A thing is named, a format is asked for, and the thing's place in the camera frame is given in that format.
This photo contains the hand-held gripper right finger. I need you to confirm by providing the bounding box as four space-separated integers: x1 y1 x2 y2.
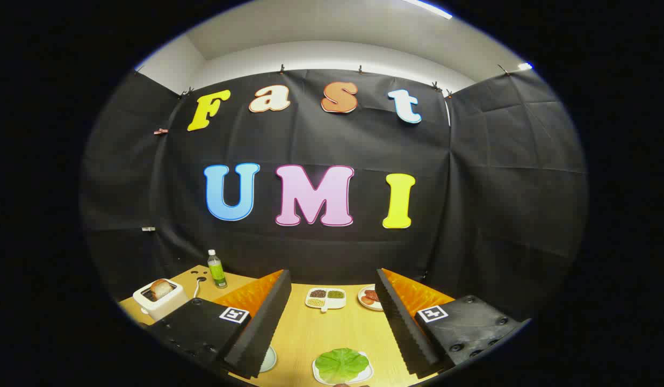
375 268 529 378

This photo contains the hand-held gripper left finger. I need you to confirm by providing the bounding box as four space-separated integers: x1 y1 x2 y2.
144 269 292 379

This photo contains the green lettuce leaf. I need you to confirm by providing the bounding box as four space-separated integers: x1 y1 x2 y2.
315 348 369 384

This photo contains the white bread slice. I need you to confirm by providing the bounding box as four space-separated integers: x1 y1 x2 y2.
149 278 176 300

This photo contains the pale green round plate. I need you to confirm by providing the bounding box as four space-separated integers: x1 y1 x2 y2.
258 346 278 374

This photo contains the white oval dish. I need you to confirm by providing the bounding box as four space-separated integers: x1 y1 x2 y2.
357 285 385 312

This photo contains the white leaf-shaped plate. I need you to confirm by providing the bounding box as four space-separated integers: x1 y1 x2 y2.
312 352 374 386

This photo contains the white divided dish with beans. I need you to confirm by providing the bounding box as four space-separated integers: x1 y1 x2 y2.
305 287 347 313

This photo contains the green label drink bottle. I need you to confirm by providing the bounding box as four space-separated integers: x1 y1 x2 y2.
207 249 228 289

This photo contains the white toaster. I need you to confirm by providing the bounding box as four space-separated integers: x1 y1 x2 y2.
132 278 190 322

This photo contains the black backdrop cloth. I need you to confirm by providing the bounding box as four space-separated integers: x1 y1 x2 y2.
80 67 588 323

